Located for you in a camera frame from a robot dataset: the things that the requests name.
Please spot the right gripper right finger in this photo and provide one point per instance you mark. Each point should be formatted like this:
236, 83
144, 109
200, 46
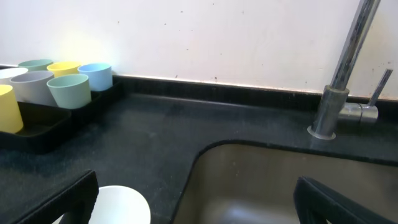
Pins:
323, 205

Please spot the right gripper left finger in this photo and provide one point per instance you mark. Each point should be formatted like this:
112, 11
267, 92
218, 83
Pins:
70, 199

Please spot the steel sink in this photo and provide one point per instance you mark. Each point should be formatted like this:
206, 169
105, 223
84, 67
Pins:
280, 186

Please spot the white cup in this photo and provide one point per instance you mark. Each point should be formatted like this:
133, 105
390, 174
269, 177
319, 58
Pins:
121, 207
9, 74

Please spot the black tray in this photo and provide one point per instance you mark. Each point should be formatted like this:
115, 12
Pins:
46, 124

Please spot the yellow cup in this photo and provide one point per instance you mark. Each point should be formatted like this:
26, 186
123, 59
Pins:
63, 68
8, 112

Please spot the green cup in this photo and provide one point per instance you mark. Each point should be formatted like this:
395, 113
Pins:
35, 64
71, 91

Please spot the steel tap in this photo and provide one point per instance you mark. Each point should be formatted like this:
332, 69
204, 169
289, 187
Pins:
342, 93

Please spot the grey cup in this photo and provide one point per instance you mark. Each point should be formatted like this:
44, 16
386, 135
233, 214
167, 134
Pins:
32, 88

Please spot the blue cup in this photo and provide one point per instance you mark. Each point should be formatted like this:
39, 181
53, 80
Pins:
98, 76

